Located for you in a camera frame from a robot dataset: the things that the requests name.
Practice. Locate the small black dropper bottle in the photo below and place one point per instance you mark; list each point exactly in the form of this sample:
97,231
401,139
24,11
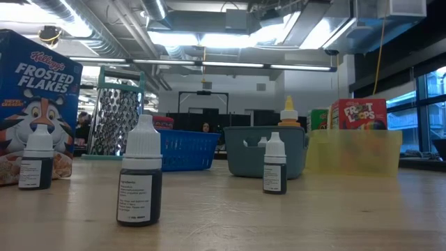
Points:
246,143

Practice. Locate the paprika tin with red lid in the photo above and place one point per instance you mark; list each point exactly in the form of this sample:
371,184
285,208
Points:
163,122

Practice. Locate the orange-yellow squeeze bottle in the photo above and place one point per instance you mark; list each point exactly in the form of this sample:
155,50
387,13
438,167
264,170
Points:
289,115

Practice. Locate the small blue dropper bottle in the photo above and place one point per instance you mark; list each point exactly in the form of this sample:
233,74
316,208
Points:
275,174

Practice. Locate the green Apple Jacks cereal box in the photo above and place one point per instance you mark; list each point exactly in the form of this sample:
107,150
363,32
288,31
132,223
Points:
317,120

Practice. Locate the small dark dropper bottle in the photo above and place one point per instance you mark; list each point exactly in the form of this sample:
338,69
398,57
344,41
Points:
36,164
139,181

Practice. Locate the red Froot Loops cereal box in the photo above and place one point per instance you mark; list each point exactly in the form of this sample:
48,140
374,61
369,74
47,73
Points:
359,115

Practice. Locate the blue Frosted Flakes cereal box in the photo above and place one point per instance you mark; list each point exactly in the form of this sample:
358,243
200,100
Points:
38,87

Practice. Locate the person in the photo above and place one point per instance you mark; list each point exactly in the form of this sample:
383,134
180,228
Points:
205,127
83,129

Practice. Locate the black partition panels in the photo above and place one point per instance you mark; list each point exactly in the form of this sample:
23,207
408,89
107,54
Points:
188,122

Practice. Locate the blue slotted plastic basket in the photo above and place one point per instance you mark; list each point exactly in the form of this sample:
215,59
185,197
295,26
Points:
188,150

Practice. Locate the long ceiling light strip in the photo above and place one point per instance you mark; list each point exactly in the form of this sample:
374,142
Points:
230,64

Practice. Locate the teal-rimmed metal box grater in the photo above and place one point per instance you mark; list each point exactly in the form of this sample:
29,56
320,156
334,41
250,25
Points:
116,118

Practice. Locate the grey ceiling box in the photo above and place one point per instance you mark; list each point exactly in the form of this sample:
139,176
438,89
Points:
237,19

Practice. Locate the yellow plastic bin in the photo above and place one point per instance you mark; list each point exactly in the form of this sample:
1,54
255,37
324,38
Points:
353,153

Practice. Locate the large glass window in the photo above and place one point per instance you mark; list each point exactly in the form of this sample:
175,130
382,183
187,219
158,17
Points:
435,115

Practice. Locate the black background rig frame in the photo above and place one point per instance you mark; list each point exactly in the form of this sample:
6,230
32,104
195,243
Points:
203,92

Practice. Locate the silver ventilation duct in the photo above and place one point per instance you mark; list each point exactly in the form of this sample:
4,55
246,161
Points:
108,47

